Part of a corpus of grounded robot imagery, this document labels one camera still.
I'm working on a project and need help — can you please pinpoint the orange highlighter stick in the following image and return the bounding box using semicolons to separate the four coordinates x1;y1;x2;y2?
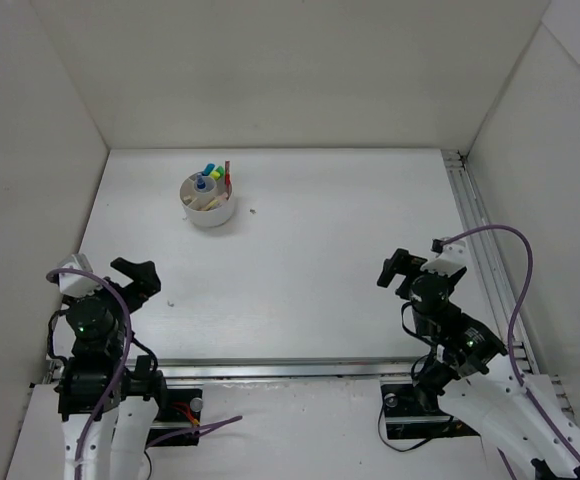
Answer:
203;197;225;211

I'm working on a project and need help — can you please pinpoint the small glue bottle blue cap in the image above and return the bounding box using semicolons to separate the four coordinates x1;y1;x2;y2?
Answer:
195;172;207;192

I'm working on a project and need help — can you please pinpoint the black highlighter blue cap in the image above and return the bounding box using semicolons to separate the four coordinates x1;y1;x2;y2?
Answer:
202;163;215;176

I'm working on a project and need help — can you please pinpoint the red gel pen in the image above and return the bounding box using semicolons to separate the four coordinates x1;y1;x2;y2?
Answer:
224;160;232;198

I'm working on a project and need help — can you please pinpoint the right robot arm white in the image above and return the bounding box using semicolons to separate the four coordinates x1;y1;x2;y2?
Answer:
377;244;580;479

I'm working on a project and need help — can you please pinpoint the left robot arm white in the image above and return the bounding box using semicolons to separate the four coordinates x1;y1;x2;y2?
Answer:
46;254;170;479

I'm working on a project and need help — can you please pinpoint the white round desk organizer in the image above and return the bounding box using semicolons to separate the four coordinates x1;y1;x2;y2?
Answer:
179;172;236;228

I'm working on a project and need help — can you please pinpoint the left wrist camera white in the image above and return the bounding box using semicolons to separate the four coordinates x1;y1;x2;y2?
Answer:
57;253;99;298

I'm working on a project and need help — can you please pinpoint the aluminium rail front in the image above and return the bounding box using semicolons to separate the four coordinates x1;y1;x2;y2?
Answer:
159;357;415;383

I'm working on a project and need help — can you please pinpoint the aluminium rail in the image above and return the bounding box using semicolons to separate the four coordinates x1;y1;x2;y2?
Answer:
442;149;580;480
159;357;415;383

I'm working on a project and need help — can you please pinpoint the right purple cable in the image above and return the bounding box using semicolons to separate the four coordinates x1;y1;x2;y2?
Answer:
442;225;580;480

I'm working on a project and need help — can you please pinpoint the aluminium rail right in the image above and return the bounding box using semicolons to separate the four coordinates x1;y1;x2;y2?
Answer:
442;149;580;480

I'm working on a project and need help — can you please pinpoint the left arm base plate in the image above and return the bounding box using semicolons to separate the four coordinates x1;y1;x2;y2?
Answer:
147;387;203;443

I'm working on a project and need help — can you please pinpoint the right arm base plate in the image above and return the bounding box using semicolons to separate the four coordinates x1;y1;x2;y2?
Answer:
379;383;478;443

